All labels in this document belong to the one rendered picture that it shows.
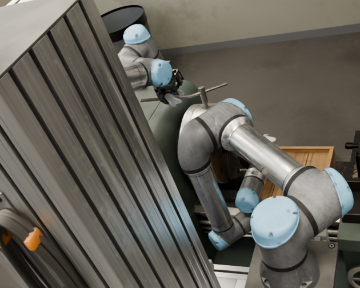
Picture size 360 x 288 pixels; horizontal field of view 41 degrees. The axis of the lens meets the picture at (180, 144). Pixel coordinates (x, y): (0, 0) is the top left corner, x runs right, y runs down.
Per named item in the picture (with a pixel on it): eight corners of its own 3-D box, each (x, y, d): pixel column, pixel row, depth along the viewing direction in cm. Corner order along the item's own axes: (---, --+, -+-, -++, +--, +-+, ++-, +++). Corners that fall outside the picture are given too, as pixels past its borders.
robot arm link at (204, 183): (174, 145, 137) (226, 260, 162) (206, 126, 140) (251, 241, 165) (157, 132, 147) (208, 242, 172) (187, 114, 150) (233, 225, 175)
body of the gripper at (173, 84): (179, 96, 163) (164, 72, 154) (157, 98, 167) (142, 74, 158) (185, 79, 167) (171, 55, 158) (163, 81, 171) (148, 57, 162)
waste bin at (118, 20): (176, 66, 489) (152, 0, 448) (158, 99, 450) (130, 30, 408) (128, 72, 513) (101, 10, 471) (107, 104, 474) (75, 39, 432)
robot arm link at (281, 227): (249, 248, 123) (236, 212, 115) (290, 219, 126) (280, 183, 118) (279, 278, 114) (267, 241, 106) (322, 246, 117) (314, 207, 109)
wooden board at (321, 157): (242, 215, 187) (239, 208, 184) (264, 153, 211) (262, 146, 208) (321, 221, 173) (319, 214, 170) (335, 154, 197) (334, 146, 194)
